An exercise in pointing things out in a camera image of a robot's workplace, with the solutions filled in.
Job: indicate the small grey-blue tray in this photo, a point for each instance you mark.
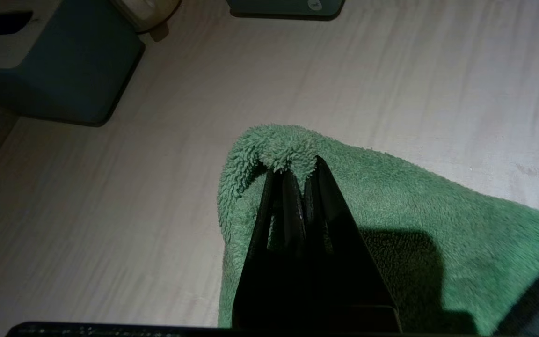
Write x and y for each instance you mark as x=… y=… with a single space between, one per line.
x=283 y=7

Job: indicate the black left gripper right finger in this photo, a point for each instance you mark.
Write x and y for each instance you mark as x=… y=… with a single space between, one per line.
x=344 y=281

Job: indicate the grey-blue tissue box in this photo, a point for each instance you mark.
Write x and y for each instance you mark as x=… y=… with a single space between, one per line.
x=63 y=70

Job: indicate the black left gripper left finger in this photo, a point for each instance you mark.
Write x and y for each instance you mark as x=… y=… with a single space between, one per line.
x=274 y=290

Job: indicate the green microfiber cloth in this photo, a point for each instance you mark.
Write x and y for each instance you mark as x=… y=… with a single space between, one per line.
x=438 y=210

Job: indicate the cream ceramic mug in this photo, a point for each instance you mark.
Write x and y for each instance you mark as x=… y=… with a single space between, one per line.
x=150 y=14

